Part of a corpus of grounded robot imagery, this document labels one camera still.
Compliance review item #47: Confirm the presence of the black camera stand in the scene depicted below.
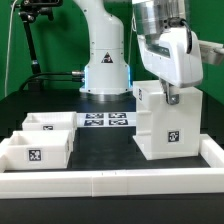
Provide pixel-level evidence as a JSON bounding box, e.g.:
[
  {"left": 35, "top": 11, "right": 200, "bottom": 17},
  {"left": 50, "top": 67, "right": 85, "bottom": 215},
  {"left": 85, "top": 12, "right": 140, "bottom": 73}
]
[{"left": 18, "top": 0, "right": 64, "bottom": 91}]

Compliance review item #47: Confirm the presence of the white right barrier rail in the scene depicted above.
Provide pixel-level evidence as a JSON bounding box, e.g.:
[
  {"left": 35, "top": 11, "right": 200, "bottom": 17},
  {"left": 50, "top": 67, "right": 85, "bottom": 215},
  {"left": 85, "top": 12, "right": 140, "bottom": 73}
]
[{"left": 199, "top": 134, "right": 224, "bottom": 168}]

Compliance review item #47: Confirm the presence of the white left barrier rail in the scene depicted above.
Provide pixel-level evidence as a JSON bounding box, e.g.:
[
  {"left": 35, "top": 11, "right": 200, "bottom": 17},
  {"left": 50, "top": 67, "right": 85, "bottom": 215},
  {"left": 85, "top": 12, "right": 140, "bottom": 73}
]
[{"left": 0, "top": 138, "right": 13, "bottom": 173}]

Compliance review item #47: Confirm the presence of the white barrier rail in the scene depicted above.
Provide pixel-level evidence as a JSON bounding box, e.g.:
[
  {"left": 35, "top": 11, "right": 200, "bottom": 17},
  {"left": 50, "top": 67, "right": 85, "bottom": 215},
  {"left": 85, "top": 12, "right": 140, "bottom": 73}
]
[
  {"left": 199, "top": 134, "right": 224, "bottom": 168},
  {"left": 0, "top": 138, "right": 13, "bottom": 173},
  {"left": 0, "top": 168, "right": 224, "bottom": 199}
]

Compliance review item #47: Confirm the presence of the white front barrier rail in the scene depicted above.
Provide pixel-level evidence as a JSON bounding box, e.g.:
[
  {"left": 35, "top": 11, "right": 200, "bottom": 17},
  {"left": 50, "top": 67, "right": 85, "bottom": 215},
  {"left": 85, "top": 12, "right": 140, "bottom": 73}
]
[{"left": 0, "top": 168, "right": 224, "bottom": 199}]

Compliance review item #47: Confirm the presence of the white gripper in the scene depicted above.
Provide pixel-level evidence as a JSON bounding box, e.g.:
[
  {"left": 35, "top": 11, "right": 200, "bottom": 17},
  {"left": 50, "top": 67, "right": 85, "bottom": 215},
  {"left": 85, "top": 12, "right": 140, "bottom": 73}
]
[{"left": 137, "top": 18, "right": 203, "bottom": 105}]

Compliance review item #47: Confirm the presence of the white drawer cabinet frame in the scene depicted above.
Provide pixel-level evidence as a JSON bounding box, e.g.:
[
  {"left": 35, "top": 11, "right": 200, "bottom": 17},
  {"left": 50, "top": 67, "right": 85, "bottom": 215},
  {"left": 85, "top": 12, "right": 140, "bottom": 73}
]
[{"left": 133, "top": 80, "right": 202, "bottom": 160}]

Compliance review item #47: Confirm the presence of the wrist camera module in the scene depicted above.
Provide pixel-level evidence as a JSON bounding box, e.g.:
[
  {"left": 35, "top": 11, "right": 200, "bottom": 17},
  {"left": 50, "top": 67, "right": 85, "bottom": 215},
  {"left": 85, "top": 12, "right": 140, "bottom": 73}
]
[{"left": 199, "top": 40, "right": 224, "bottom": 65}]

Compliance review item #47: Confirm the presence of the white front drawer box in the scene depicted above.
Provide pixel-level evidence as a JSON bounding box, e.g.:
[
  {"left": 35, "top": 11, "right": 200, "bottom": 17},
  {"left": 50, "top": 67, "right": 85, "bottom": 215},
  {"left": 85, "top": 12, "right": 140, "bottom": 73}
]
[{"left": 6, "top": 130, "right": 73, "bottom": 170}]

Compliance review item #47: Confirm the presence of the fiducial marker sheet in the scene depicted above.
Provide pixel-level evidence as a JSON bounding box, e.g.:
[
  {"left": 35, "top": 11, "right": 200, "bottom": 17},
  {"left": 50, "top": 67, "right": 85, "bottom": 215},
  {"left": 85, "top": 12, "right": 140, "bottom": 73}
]
[{"left": 77, "top": 112, "right": 136, "bottom": 127}]

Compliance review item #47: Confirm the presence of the white drawer box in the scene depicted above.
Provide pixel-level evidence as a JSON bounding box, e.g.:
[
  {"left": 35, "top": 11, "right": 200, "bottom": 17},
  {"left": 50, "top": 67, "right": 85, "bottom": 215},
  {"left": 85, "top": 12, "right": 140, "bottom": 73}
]
[
  {"left": 6, "top": 130, "right": 73, "bottom": 170},
  {"left": 22, "top": 112, "right": 77, "bottom": 136}
]

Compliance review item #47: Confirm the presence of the black cable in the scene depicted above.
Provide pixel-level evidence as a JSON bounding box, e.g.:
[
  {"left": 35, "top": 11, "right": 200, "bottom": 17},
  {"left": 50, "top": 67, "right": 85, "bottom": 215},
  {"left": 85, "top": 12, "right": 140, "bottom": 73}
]
[{"left": 18, "top": 70, "right": 86, "bottom": 93}]

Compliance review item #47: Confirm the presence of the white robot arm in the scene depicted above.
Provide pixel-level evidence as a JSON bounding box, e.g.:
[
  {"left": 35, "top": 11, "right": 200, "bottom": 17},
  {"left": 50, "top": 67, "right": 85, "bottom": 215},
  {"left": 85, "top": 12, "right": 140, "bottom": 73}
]
[{"left": 73, "top": 0, "right": 203, "bottom": 104}]

